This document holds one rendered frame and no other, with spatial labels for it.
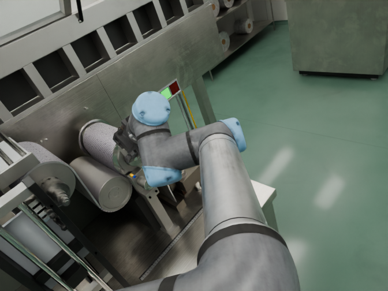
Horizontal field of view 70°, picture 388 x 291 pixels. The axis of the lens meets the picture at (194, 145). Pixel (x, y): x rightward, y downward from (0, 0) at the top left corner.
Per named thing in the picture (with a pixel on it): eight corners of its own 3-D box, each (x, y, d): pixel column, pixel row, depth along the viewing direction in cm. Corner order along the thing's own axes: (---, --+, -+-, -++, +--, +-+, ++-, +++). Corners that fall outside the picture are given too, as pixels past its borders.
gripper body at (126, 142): (131, 125, 83) (138, 108, 72) (151, 146, 83) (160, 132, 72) (111, 141, 79) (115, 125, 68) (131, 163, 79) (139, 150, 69)
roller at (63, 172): (43, 221, 77) (8, 187, 69) (18, 190, 94) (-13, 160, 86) (84, 186, 84) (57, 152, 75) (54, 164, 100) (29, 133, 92)
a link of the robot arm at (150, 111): (140, 128, 54) (130, 88, 56) (131, 145, 64) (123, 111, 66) (177, 123, 57) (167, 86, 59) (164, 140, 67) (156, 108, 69)
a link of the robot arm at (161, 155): (196, 172, 54) (181, 119, 56) (141, 188, 55) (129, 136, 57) (201, 175, 61) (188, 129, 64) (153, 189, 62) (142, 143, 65)
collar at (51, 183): (54, 211, 73) (39, 195, 69) (46, 202, 77) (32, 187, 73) (75, 194, 76) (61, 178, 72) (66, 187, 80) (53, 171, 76)
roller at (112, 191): (110, 218, 92) (91, 194, 85) (77, 191, 109) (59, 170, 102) (137, 193, 97) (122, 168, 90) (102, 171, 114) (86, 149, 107)
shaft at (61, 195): (65, 212, 68) (58, 204, 66) (56, 202, 72) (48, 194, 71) (76, 202, 70) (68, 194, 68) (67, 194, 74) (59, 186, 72)
